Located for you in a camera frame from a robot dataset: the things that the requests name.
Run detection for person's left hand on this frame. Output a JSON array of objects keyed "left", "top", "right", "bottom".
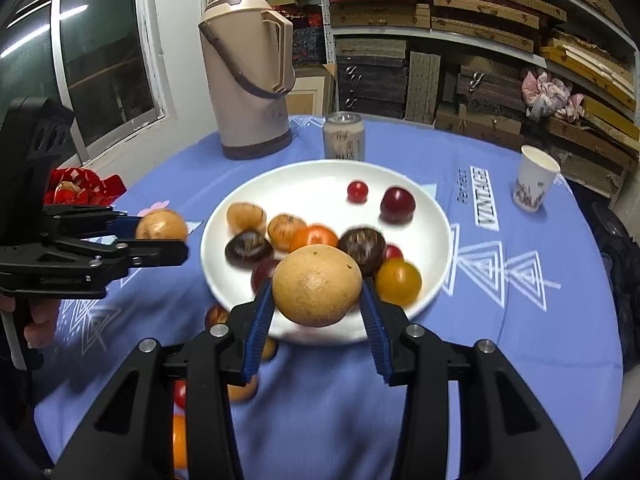
[{"left": 22, "top": 300, "right": 63, "bottom": 351}]

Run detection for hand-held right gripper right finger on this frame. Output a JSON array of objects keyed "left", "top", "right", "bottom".
[{"left": 359, "top": 279, "right": 583, "bottom": 480}]

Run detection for stacks of flat boxes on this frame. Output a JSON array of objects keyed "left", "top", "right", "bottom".
[{"left": 235, "top": 0, "right": 640, "bottom": 201}]

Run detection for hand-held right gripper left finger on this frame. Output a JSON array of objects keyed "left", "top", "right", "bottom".
[{"left": 50, "top": 280, "right": 276, "bottom": 480}]

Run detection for dark cloth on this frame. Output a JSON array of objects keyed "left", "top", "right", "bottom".
[{"left": 570, "top": 180, "right": 640, "bottom": 361}]

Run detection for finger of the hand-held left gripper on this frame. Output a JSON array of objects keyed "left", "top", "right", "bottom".
[
  {"left": 102, "top": 210, "right": 146, "bottom": 241},
  {"left": 117, "top": 239, "right": 191, "bottom": 268}
]

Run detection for printed paper cup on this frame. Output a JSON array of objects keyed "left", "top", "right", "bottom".
[{"left": 512, "top": 145, "right": 562, "bottom": 212}]

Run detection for pink crumpled cloth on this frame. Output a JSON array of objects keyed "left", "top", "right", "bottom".
[{"left": 521, "top": 70, "right": 585, "bottom": 122}]

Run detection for sliding glass window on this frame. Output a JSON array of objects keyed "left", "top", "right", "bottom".
[{"left": 0, "top": 0, "right": 168, "bottom": 166}]

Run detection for red patterned packet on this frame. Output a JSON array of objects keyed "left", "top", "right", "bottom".
[{"left": 44, "top": 167, "right": 127, "bottom": 207}]

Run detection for dark brown round fruit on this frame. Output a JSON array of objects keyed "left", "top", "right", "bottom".
[
  {"left": 337, "top": 226, "right": 387, "bottom": 276},
  {"left": 224, "top": 230, "right": 275, "bottom": 268}
]

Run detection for orange round fruit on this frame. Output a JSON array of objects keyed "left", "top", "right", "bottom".
[
  {"left": 290, "top": 224, "right": 341, "bottom": 253},
  {"left": 375, "top": 257, "right": 423, "bottom": 306},
  {"left": 171, "top": 414, "right": 188, "bottom": 470}
]

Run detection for dark red plum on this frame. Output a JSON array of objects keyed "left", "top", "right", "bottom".
[
  {"left": 250, "top": 258, "right": 282, "bottom": 295},
  {"left": 380, "top": 186, "right": 417, "bottom": 225}
]

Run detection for blue printed tablecloth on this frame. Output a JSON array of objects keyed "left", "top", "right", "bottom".
[{"left": 32, "top": 114, "right": 626, "bottom": 480}]

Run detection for beige drink can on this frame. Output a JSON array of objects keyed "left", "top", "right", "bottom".
[{"left": 322, "top": 112, "right": 366, "bottom": 162}]

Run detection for white plate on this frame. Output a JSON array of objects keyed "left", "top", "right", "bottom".
[{"left": 200, "top": 159, "right": 453, "bottom": 346}]

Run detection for cardboard box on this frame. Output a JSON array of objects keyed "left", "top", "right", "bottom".
[{"left": 285, "top": 63, "right": 338, "bottom": 117}]

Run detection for reddish brown round fruit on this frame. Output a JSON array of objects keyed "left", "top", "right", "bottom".
[{"left": 204, "top": 304, "right": 231, "bottom": 330}]

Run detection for beige thermos flask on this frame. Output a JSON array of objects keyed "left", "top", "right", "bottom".
[{"left": 197, "top": 0, "right": 296, "bottom": 161}]

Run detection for large tan round fruit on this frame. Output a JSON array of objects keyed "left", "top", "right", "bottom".
[{"left": 272, "top": 244, "right": 363, "bottom": 328}]

